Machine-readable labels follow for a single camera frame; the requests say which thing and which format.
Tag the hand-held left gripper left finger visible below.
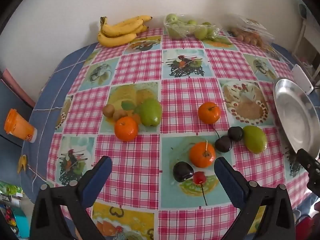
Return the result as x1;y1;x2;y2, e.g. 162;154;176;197
29;156;113;240

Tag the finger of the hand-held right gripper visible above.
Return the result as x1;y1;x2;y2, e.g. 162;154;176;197
297;149;320;173

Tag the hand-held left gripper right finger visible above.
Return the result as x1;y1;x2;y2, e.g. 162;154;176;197
214;156;297;240

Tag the orange mandarin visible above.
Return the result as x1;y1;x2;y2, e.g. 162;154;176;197
189;142;216;168
114;116;139;142
198;102;221;124

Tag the silver metal plate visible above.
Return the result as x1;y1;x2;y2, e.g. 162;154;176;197
273;78;320;160

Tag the brown kiwi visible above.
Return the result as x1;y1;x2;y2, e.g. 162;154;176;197
113;110;127;121
103;104;115;117

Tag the red cherry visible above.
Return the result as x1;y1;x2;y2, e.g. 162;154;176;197
193;171;208;206

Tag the dark purple plum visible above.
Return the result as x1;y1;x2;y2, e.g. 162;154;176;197
227;126;244;142
173;161;194;183
215;135;233;153

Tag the green mango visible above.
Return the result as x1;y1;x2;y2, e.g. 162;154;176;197
242;125;267;154
139;98;162;127

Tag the yellow peel scrap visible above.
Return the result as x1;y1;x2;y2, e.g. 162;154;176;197
17;155;28;174

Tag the white power adapter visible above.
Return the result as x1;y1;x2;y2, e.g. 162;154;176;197
291;64;314;95

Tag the teal plastic box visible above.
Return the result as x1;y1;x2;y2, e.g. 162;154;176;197
12;210;30;238

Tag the orange plastic cup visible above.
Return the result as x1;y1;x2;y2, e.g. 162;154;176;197
4;108;38;143

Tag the pink checkered printed tablecloth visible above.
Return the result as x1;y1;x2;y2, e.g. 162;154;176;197
51;29;313;240

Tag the white shelf unit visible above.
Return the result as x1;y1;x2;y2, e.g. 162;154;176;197
291;12;320;80

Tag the pink curved furniture edge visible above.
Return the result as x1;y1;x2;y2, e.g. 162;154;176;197
0;69;37;109

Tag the pile of brown longans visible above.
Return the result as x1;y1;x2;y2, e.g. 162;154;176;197
229;26;267;48

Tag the clear plastic clamshell box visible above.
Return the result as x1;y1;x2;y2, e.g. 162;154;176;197
227;15;275;48

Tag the bunch of yellow bananas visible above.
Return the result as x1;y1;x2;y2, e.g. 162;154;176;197
97;15;153;47

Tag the clear plastic fruit tray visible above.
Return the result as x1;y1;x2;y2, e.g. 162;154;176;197
164;14;221;40

